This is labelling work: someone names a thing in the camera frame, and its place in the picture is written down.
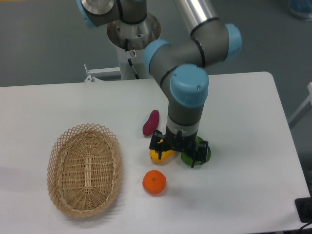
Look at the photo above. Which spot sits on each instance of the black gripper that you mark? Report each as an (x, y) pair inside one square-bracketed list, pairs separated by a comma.
[(197, 151)]

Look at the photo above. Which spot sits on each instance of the orange fruit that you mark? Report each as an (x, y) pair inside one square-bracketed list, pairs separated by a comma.
[(154, 182)]

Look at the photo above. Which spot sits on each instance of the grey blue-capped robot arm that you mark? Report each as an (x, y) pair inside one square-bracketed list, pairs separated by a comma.
[(179, 71)]

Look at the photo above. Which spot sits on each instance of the green bok choy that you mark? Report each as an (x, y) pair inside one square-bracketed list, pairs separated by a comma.
[(205, 153)]

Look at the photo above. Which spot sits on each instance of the yellow mango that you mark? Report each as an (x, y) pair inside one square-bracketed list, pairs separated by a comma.
[(165, 156)]

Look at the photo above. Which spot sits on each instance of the purple sweet potato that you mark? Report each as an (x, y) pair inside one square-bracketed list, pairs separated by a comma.
[(151, 124)]

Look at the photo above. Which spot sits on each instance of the woven wicker basket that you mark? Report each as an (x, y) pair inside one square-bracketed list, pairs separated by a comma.
[(84, 173)]

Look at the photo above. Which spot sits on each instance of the black device at table edge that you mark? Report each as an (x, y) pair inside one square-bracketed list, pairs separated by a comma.
[(304, 209)]

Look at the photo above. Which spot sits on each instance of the blue object in corner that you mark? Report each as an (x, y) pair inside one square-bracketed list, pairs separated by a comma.
[(301, 9)]

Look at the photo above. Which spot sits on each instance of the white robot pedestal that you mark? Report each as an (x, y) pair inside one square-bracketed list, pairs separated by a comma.
[(130, 41)]

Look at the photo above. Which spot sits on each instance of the white frame at right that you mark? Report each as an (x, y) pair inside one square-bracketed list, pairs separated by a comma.
[(302, 109)]

